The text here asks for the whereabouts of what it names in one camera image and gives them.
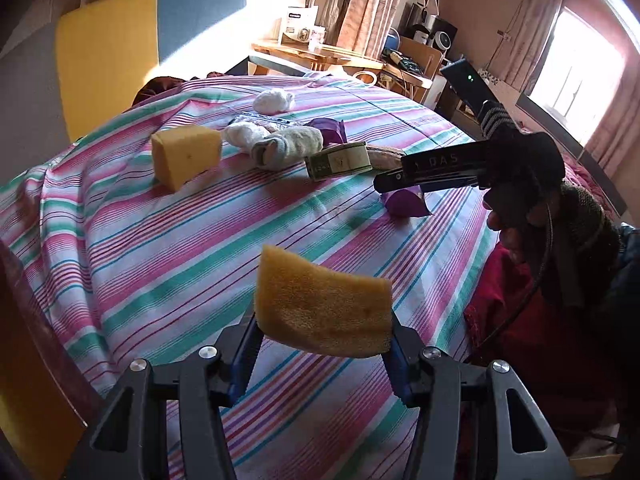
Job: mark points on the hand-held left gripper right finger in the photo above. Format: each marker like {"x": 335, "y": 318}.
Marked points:
{"x": 400, "y": 375}

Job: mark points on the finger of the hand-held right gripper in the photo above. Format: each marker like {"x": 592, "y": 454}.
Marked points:
{"x": 440, "y": 159}
{"x": 430, "y": 181}

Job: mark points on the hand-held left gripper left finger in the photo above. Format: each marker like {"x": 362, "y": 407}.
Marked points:
{"x": 242, "y": 365}

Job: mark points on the purple snack packet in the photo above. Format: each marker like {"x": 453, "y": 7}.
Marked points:
{"x": 405, "y": 202}
{"x": 327, "y": 130}

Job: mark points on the large green-edged cracker packet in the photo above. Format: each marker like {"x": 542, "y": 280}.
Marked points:
{"x": 337, "y": 161}

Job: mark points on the yellow sponge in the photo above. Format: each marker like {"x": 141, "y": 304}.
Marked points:
{"x": 320, "y": 305}

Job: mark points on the cream sock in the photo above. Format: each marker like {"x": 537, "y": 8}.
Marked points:
{"x": 290, "y": 145}

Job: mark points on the person's right hand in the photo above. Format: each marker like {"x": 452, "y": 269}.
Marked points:
{"x": 510, "y": 232}

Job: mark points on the small cracker packet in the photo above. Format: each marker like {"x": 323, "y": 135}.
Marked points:
{"x": 385, "y": 156}

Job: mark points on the bright side window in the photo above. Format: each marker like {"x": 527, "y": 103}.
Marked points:
{"x": 575, "y": 70}

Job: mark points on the striped bed sheet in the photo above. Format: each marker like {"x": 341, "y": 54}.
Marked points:
{"x": 200, "y": 260}

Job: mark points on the red blanket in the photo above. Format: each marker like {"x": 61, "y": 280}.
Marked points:
{"x": 540, "y": 340}

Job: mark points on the pink curtain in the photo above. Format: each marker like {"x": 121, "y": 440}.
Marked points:
{"x": 530, "y": 15}

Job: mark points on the wooden desk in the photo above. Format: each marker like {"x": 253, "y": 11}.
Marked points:
{"x": 320, "y": 55}

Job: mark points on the beige patterned curtain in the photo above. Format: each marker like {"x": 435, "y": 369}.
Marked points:
{"x": 370, "y": 5}

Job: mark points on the pink labelled jar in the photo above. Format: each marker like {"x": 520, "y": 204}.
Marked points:
{"x": 317, "y": 37}

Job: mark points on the silver foil packet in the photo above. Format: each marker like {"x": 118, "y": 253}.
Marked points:
{"x": 265, "y": 121}

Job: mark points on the white sock ball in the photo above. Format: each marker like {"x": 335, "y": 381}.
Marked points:
{"x": 245, "y": 135}
{"x": 272, "y": 101}

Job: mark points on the white printed box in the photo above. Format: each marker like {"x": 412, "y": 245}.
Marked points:
{"x": 298, "y": 22}

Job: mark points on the thick yellow sponge block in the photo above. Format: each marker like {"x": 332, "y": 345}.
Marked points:
{"x": 185, "y": 157}

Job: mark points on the red-brown cloth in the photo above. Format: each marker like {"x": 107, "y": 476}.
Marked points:
{"x": 157, "y": 89}

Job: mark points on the wooden bed frame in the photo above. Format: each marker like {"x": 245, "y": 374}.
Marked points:
{"x": 35, "y": 360}

